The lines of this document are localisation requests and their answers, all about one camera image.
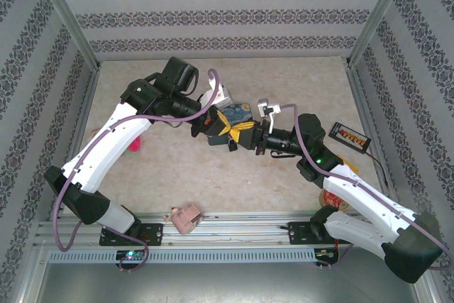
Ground dark tin box starry print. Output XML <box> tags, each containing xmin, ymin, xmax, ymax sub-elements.
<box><xmin>207</xmin><ymin>102</ymin><xmax>255</xmax><ymax>147</ymax></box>

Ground white plush toy pink ears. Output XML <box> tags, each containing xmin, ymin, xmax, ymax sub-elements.
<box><xmin>90</xmin><ymin>127</ymin><xmax>143</xmax><ymax>154</ymax></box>

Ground black box with red print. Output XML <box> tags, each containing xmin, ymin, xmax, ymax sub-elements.
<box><xmin>328</xmin><ymin>121</ymin><xmax>372</xmax><ymax>155</ymax></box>

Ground red round tin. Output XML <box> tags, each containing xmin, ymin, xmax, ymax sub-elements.
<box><xmin>318</xmin><ymin>189</ymin><xmax>352</xmax><ymax>214</ymax></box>

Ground pink pig toy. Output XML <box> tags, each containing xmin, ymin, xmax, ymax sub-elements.
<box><xmin>162</xmin><ymin>202</ymin><xmax>203</xmax><ymax>236</ymax></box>

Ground small circuit board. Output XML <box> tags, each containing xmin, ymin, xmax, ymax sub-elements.
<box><xmin>116</xmin><ymin>249</ymin><xmax>147</xmax><ymax>262</ymax></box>
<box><xmin>315</xmin><ymin>248</ymin><xmax>340</xmax><ymax>260</ymax></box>

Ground grey metal panel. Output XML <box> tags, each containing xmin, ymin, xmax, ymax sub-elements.
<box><xmin>35</xmin><ymin>263</ymin><xmax>426</xmax><ymax>303</ymax></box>

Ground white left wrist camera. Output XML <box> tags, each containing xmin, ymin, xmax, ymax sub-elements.
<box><xmin>200</xmin><ymin>82</ymin><xmax>232</xmax><ymax>109</ymax></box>

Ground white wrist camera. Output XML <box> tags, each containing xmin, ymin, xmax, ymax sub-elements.
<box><xmin>257</xmin><ymin>98</ymin><xmax>284</xmax><ymax>134</ymax></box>
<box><xmin>200</xmin><ymin>82</ymin><xmax>232</xmax><ymax>109</ymax></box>

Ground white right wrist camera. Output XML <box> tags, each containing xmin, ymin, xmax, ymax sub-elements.
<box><xmin>257</xmin><ymin>98</ymin><xmax>284</xmax><ymax>134</ymax></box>

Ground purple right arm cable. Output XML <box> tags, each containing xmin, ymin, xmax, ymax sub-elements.
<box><xmin>279</xmin><ymin>103</ymin><xmax>454</xmax><ymax>270</ymax></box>

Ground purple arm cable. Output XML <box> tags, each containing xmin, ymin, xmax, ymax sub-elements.
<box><xmin>279</xmin><ymin>103</ymin><xmax>454</xmax><ymax>270</ymax></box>
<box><xmin>51</xmin><ymin>67</ymin><xmax>221</xmax><ymax>253</ymax></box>

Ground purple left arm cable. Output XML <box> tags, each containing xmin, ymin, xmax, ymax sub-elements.
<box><xmin>51</xmin><ymin>67</ymin><xmax>221</xmax><ymax>253</ymax></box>

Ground aluminium side rail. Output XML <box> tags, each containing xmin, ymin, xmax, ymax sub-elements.
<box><xmin>48</xmin><ymin>63</ymin><xmax>102</xmax><ymax>221</ymax></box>
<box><xmin>345</xmin><ymin>63</ymin><xmax>404</xmax><ymax>217</ymax></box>

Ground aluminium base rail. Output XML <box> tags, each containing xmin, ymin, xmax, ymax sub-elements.
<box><xmin>33</xmin><ymin>212</ymin><xmax>423</xmax><ymax>247</ymax></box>

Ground red black wire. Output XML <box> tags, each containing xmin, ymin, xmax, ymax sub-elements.
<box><xmin>365</xmin><ymin>151</ymin><xmax>390</xmax><ymax>187</ymax></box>

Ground grey slotted cable duct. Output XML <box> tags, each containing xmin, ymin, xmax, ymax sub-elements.
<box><xmin>48</xmin><ymin>248</ymin><xmax>316</xmax><ymax>265</ymax></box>

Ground aluminium frame post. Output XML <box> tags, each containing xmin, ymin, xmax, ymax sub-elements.
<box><xmin>345</xmin><ymin>0</ymin><xmax>418</xmax><ymax>70</ymax></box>
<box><xmin>27</xmin><ymin>0</ymin><xmax>102</xmax><ymax>70</ymax></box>

